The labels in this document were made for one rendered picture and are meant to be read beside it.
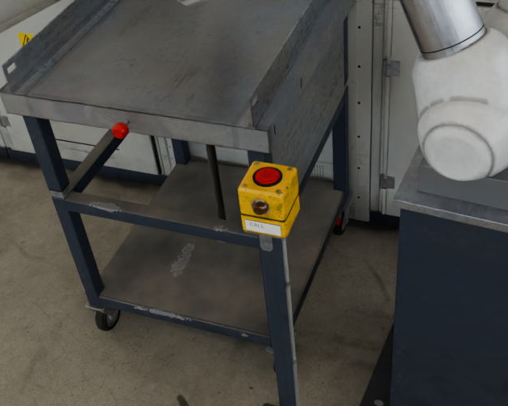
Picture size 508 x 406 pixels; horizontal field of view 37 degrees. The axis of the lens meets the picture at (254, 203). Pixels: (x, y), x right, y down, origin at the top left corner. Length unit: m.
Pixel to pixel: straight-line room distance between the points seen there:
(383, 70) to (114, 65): 0.75
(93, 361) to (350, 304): 0.75
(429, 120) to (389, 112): 1.01
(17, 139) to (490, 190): 1.93
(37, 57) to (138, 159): 0.94
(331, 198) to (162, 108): 0.89
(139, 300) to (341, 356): 0.57
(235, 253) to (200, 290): 0.16
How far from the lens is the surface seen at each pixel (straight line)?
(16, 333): 2.36
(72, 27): 1.88
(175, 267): 2.14
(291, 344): 1.56
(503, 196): 1.40
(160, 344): 2.19
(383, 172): 2.29
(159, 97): 1.57
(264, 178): 1.23
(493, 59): 1.15
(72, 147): 2.76
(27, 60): 1.74
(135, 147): 2.60
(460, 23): 1.15
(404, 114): 2.15
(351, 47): 2.09
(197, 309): 2.02
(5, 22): 1.99
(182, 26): 1.82
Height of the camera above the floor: 1.69
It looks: 41 degrees down
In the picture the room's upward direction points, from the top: 7 degrees counter-clockwise
